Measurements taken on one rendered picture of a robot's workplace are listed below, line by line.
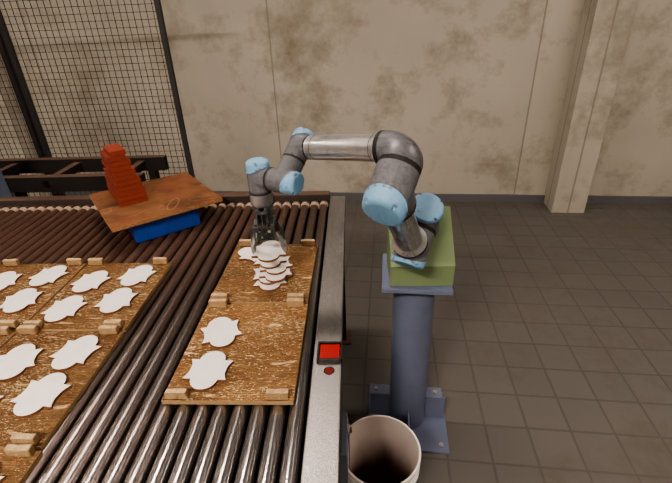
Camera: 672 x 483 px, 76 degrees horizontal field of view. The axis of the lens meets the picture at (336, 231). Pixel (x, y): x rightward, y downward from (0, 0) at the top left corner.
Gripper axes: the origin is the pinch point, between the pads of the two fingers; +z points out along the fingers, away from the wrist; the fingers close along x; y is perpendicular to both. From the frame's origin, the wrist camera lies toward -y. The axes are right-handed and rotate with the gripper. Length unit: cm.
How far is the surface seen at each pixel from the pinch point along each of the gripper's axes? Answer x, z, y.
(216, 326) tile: -16.0, 10.7, 26.5
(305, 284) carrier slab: 12.1, 12.7, 4.5
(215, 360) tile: -13.5, 10.2, 41.6
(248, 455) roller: -1, 12, 70
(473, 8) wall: 160, -62, -272
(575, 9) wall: 242, -59, -258
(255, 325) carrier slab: -3.9, 11.8, 25.9
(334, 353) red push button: 20.8, 12.2, 40.1
